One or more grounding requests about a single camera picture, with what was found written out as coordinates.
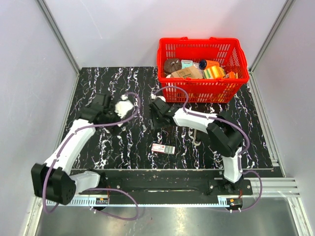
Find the large beige stapler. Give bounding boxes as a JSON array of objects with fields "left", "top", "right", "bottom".
[{"left": 193, "top": 129, "right": 201, "bottom": 146}]

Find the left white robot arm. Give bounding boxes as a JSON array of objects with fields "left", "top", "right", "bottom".
[{"left": 31, "top": 93, "right": 133, "bottom": 205}]

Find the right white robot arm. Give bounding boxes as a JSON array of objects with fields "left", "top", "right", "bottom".
[{"left": 149, "top": 97, "right": 244, "bottom": 195}]

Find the red white staple box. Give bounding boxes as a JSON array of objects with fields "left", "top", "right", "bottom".
[{"left": 151, "top": 144, "right": 175, "bottom": 154}]

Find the brown round item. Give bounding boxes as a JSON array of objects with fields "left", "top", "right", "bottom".
[{"left": 163, "top": 58, "right": 182, "bottom": 74}]

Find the brown cardboard packet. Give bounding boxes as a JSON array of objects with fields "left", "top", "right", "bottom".
[{"left": 170, "top": 66, "right": 203, "bottom": 79}]

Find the teal white box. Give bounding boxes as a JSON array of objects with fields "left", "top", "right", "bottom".
[{"left": 181, "top": 59, "right": 193, "bottom": 69}]

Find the orange bottle blue cap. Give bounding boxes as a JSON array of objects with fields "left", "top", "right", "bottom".
[{"left": 198, "top": 59, "right": 220, "bottom": 70}]

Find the yellow green striped box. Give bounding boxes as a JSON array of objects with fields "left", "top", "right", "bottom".
[{"left": 203, "top": 66, "right": 226, "bottom": 79}]

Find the orange small packet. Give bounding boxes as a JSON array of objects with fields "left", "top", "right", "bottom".
[{"left": 223, "top": 71, "right": 238, "bottom": 79}]

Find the red plastic basket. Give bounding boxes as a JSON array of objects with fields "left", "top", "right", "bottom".
[{"left": 157, "top": 37, "right": 249, "bottom": 103}]

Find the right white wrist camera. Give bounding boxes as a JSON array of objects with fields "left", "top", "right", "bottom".
[{"left": 151, "top": 94, "right": 166, "bottom": 102}]

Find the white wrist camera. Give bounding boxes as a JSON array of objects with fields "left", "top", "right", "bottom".
[
  {"left": 151, "top": 94, "right": 166, "bottom": 102},
  {"left": 115, "top": 94, "right": 134, "bottom": 123}
]

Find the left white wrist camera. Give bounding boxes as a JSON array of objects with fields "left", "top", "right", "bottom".
[{"left": 115, "top": 94, "right": 134, "bottom": 123}]

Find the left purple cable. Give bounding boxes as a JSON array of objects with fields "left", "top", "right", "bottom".
[{"left": 42, "top": 92, "right": 141, "bottom": 220}]

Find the black mounting base plate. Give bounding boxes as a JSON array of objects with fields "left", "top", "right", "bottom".
[{"left": 98, "top": 169, "right": 253, "bottom": 196}]

